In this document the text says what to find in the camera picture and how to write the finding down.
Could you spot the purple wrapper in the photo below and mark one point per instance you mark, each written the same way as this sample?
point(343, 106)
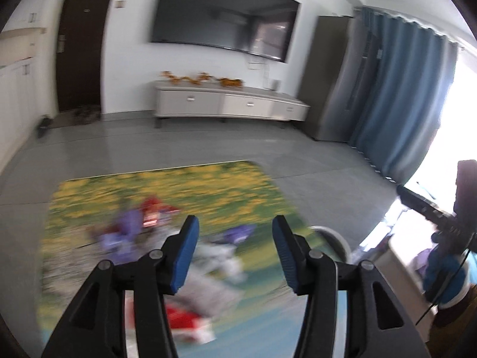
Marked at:
point(238, 233)
point(121, 231)

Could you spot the grey refrigerator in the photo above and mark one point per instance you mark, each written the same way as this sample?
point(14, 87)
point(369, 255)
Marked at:
point(335, 82)

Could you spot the dark brown door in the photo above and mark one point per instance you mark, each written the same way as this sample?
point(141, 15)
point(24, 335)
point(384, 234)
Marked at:
point(84, 44)

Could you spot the blue curtain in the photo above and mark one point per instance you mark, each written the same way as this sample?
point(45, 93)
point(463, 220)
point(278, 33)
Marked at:
point(402, 93)

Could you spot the small white router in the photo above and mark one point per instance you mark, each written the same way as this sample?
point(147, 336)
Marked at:
point(275, 84)

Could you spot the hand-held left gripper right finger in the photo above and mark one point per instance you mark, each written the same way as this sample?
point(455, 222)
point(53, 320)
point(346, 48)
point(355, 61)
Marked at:
point(285, 257)

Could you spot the wall light switch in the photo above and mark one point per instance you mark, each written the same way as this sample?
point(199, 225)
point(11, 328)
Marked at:
point(119, 4)

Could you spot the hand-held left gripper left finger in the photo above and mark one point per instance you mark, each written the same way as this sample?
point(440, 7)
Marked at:
point(184, 257)

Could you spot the golden tiger ornament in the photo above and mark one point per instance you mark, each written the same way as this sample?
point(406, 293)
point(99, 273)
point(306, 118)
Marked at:
point(230, 81)

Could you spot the wall-mounted black television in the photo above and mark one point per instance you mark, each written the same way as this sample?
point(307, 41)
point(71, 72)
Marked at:
point(223, 11)

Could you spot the white television cabinet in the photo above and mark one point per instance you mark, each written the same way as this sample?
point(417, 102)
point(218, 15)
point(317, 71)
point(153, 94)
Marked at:
point(223, 102)

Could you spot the white wall cabinet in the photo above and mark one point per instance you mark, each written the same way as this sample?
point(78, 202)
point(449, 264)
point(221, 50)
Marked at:
point(18, 93)

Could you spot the white tissue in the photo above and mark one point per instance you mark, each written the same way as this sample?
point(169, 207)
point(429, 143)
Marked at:
point(223, 268)

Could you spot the pair of shoes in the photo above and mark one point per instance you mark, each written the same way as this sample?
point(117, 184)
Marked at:
point(86, 115)

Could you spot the red snack packet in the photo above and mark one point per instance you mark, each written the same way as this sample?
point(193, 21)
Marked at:
point(188, 320)
point(154, 212)

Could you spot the flower printed table mat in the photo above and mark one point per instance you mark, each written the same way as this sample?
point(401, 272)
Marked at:
point(186, 186)

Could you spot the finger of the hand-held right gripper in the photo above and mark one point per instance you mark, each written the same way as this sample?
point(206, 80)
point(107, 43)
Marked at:
point(425, 206)

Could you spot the golden dragon ornament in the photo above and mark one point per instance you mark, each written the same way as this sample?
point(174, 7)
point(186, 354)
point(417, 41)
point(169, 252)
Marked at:
point(186, 78)

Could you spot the white round trash can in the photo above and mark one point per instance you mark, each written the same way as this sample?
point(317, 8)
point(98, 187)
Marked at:
point(335, 244)

